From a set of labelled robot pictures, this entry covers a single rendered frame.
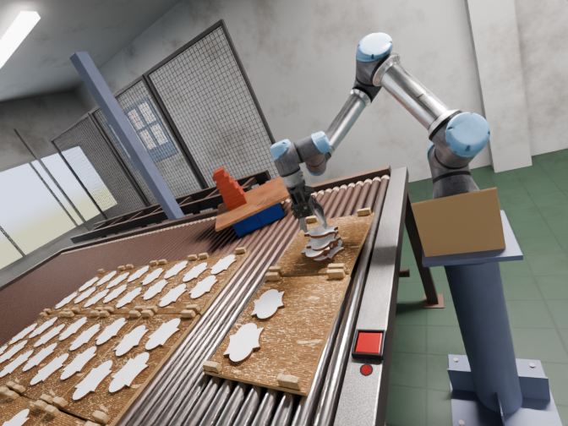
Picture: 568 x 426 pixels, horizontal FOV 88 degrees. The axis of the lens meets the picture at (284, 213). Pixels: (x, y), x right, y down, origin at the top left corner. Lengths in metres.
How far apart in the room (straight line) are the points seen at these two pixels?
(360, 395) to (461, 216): 0.60
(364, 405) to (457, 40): 3.35
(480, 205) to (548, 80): 2.88
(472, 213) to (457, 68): 2.74
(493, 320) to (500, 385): 0.35
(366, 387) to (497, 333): 0.75
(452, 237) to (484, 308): 0.32
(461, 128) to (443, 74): 2.68
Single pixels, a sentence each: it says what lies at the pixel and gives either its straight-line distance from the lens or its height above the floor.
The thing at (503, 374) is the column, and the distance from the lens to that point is 1.57.
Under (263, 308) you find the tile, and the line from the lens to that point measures 1.04.
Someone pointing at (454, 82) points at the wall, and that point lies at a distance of 3.69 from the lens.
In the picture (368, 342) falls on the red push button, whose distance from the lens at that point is 0.82.
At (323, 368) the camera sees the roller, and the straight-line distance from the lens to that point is 0.84.
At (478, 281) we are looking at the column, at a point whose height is 0.73.
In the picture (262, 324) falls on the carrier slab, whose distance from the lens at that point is 1.00.
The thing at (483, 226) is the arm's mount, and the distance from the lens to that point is 1.07.
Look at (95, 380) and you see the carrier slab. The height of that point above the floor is 0.95.
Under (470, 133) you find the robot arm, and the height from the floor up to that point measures 1.23.
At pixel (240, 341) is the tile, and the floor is 0.95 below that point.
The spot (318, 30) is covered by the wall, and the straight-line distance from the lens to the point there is 3.80.
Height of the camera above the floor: 1.53
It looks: 20 degrees down
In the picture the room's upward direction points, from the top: 24 degrees counter-clockwise
